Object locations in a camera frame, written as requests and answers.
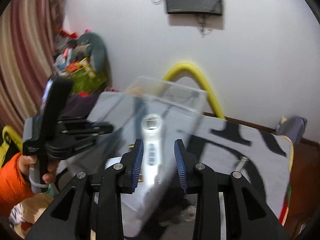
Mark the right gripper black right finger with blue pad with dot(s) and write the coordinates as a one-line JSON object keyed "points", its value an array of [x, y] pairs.
{"points": [[247, 215]]}

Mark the white handheld massager device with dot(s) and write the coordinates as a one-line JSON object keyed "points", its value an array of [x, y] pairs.
{"points": [[153, 160]]}

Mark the orange sleeve forearm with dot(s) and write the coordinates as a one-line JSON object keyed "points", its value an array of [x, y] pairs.
{"points": [[13, 187]]}

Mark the grey plush toy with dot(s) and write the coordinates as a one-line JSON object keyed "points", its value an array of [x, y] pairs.
{"points": [[90, 45]]}

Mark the grey purple bag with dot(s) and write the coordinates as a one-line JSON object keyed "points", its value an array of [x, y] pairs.
{"points": [[293, 128]]}

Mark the yellow foam tube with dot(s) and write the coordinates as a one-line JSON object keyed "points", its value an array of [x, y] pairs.
{"points": [[199, 77]]}

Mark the striped pink curtain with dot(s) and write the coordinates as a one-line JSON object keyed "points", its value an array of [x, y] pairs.
{"points": [[28, 32]]}

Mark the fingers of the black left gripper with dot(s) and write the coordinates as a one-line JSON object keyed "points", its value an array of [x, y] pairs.
{"points": [[82, 127]]}

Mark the left hand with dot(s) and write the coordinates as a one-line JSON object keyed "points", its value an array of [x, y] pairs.
{"points": [[26, 162]]}

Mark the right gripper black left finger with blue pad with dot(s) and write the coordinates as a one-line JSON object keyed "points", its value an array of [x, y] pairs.
{"points": [[69, 216]]}

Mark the green toy box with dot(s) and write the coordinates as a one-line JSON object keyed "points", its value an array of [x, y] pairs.
{"points": [[84, 77]]}

